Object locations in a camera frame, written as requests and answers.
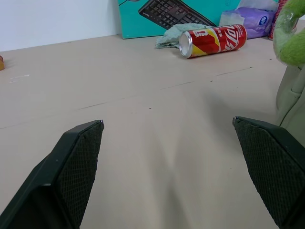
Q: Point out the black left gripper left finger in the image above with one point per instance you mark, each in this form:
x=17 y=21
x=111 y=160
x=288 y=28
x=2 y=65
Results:
x=59 y=176

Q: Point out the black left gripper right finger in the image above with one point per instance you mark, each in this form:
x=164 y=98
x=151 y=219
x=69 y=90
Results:
x=274 y=164

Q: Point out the beige bag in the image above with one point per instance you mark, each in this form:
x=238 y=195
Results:
x=291 y=95

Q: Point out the small yellow round object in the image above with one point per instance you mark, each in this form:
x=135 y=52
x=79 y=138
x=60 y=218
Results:
x=1 y=63

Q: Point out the green plush toy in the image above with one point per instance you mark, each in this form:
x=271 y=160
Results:
x=289 y=33

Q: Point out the red Coca-Cola can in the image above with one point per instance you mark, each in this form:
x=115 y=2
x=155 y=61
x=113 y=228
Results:
x=212 y=40

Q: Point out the red white can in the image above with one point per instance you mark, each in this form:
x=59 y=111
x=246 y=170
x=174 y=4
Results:
x=274 y=26

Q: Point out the purple tissue pack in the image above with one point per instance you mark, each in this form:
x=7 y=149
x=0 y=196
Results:
x=252 y=22

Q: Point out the light green cloth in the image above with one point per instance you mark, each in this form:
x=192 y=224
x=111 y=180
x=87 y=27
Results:
x=170 y=35

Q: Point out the teal keyboard box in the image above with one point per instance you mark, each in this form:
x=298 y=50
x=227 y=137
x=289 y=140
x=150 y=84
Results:
x=152 y=19

